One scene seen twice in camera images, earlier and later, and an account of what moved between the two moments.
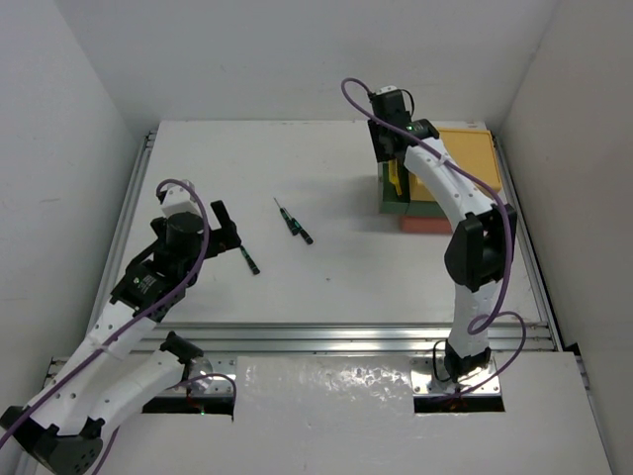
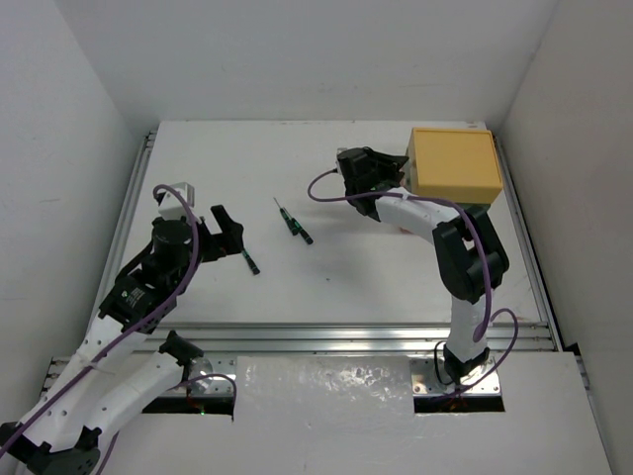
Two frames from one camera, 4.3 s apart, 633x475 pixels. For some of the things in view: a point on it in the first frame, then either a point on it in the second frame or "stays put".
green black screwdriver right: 308,238 stays put
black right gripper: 376,131 -> 391,164
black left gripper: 221,235 stays put
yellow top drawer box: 469,149 stays put
